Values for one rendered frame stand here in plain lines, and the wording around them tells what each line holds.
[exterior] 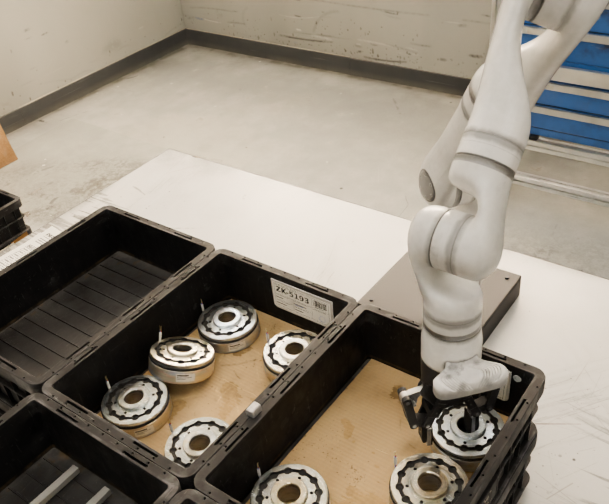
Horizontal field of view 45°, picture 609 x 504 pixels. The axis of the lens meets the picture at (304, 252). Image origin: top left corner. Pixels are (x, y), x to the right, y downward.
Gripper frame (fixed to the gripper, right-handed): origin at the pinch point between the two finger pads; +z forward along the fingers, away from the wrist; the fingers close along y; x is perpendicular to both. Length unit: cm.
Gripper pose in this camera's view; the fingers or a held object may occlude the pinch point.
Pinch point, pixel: (448, 428)
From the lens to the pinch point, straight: 105.0
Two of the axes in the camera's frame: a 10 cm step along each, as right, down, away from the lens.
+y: -9.7, 2.0, -1.3
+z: 0.9, 8.1, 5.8
